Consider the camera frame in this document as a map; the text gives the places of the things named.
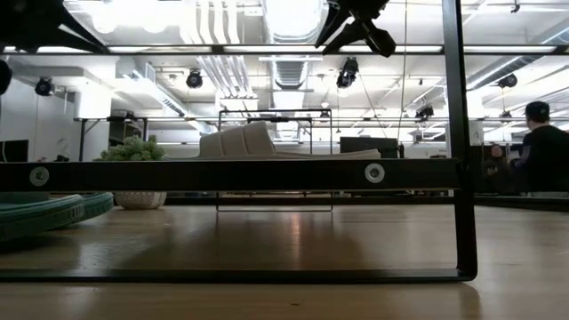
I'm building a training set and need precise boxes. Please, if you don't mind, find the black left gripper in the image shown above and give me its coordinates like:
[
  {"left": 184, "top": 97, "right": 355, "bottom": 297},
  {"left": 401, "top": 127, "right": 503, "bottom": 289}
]
[{"left": 0, "top": 0, "right": 110, "bottom": 54}]

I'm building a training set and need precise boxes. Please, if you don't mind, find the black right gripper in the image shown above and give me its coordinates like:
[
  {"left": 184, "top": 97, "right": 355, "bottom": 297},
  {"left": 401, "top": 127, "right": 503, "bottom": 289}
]
[{"left": 315, "top": 0, "right": 397, "bottom": 58}]

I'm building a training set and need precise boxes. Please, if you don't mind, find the white rubber slide sandal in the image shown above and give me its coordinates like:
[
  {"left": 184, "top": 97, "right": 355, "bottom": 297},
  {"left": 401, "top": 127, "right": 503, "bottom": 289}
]
[{"left": 162, "top": 119, "right": 382, "bottom": 160}]

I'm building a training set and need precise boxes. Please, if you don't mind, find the teal rubber slide sandal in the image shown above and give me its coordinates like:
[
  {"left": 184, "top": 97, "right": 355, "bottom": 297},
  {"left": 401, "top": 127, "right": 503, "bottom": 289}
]
[
  {"left": 0, "top": 190, "right": 85, "bottom": 244},
  {"left": 52, "top": 191, "right": 115, "bottom": 231}
]

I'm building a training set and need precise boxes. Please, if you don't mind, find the black metal wooden shoe shelf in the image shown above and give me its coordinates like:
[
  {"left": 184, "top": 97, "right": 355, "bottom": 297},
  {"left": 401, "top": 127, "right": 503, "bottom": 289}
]
[{"left": 0, "top": 0, "right": 479, "bottom": 284}]

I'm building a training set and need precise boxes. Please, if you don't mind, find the desk with black legs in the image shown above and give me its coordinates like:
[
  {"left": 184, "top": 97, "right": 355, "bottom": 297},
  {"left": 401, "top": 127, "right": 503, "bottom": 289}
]
[{"left": 73, "top": 116, "right": 150, "bottom": 162}]

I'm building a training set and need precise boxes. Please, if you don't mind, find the green plant in white pot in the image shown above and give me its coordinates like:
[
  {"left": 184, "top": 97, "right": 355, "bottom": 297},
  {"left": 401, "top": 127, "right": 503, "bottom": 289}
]
[{"left": 95, "top": 134, "right": 169, "bottom": 211}]

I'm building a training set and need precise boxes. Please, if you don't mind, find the person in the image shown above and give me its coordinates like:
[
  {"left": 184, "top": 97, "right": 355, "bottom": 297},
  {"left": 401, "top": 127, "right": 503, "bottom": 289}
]
[
  {"left": 482, "top": 142, "right": 513, "bottom": 195},
  {"left": 510, "top": 100, "right": 569, "bottom": 199}
]

